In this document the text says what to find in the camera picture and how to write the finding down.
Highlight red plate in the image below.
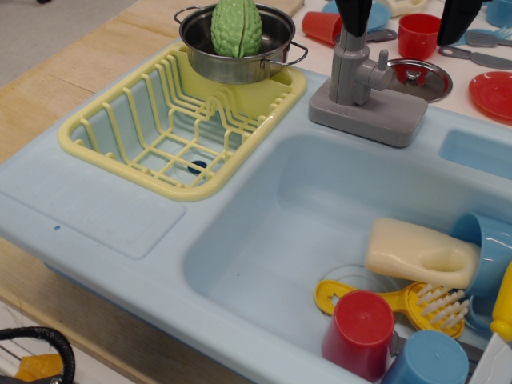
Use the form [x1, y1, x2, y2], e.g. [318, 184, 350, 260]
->
[468, 71, 511, 125]

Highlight orange object bottom left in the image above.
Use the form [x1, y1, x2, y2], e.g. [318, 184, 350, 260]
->
[14, 354, 63, 382]

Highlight blue mug in sink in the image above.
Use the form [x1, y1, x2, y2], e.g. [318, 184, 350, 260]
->
[450, 212, 511, 333]

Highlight grey toy knife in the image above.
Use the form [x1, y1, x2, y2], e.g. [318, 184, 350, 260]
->
[438, 46, 511, 70]

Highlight steel pot lid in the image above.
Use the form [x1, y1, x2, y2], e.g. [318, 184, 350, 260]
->
[388, 58, 453, 102]

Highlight steel toy pot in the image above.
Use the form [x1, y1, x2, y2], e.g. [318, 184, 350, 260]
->
[174, 1, 308, 85]

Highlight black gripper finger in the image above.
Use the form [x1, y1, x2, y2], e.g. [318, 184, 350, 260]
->
[335, 0, 372, 37]
[437, 0, 482, 46]

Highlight blue plate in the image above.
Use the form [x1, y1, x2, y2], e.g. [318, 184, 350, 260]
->
[322, 1, 391, 32]

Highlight light blue toy sink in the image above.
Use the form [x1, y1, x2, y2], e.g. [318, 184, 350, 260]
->
[0, 39, 512, 384]

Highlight green toy cabbage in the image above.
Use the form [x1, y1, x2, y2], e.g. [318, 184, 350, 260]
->
[210, 0, 262, 58]

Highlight yellow dish rack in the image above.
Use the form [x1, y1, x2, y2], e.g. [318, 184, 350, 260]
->
[58, 42, 307, 202]

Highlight black cable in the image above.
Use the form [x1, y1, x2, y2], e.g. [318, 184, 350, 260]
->
[0, 326, 76, 384]

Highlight yellow bottle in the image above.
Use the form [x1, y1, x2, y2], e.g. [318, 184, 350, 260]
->
[490, 264, 512, 342]

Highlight grey utensil handle behind faucet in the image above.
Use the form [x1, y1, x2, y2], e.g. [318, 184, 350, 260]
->
[334, 29, 398, 45]

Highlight blue cup top right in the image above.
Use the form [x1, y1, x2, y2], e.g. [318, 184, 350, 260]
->
[486, 0, 512, 27]

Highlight blue cup in sink front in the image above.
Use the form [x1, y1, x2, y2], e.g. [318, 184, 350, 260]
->
[381, 330, 469, 384]

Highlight cream object top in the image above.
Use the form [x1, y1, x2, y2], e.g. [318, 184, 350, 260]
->
[383, 0, 428, 17]

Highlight grey utensil under cups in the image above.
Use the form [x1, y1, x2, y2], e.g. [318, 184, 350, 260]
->
[390, 331, 483, 364]

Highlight red cup in sink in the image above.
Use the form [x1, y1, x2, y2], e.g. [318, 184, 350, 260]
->
[321, 290, 394, 382]

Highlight red cup lying on table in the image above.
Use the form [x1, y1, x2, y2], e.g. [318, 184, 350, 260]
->
[302, 11, 342, 46]

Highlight yellow dish brush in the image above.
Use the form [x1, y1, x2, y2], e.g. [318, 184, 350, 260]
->
[314, 280, 470, 338]

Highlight grey toy faucet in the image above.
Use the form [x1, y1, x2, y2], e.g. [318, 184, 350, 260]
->
[308, 28, 428, 148]

